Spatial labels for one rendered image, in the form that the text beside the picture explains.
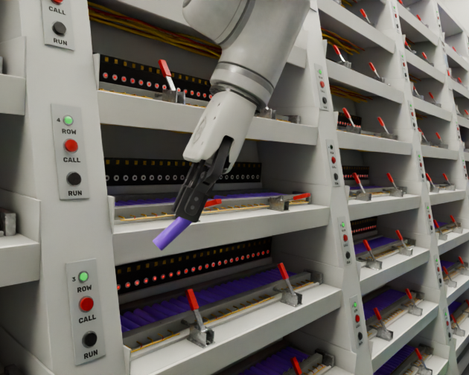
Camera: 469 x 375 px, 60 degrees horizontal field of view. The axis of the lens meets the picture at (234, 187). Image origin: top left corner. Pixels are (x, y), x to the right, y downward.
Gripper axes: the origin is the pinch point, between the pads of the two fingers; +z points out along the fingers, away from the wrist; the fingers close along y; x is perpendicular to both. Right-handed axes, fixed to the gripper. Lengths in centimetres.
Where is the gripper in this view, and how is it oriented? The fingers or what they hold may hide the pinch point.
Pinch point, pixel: (189, 202)
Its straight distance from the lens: 55.2
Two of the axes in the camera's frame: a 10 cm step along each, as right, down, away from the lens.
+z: -4.0, 9.1, -0.2
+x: 8.6, 3.9, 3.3
